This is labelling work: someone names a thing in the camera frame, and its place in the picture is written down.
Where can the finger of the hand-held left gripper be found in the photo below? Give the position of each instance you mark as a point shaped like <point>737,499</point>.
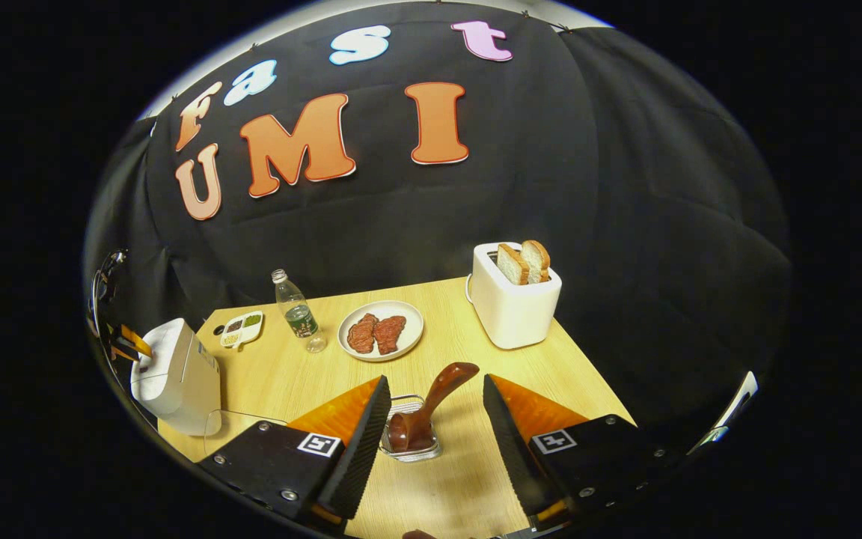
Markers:
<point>134,344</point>

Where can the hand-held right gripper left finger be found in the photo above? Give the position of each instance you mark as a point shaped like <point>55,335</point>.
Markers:
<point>360,449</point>

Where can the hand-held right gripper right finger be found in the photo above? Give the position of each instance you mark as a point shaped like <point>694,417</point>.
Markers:
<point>513,449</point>

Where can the white rice cooker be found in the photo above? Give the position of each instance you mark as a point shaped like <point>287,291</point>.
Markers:
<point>176,382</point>

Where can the brown wooden spoon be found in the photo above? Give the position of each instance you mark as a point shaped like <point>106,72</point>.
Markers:
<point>438,389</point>

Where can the small white condiment dish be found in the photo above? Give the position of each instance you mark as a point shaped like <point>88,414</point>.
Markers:
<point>240,329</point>

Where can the white toaster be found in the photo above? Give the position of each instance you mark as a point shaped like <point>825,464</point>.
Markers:
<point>513,318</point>

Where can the white round plate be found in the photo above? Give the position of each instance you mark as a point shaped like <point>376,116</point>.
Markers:
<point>412,322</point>

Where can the clear plastic water bottle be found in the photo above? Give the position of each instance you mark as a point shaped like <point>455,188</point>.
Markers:
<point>298,314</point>

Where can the black backdrop cloth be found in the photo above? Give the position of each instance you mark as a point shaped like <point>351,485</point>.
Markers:
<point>625,187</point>

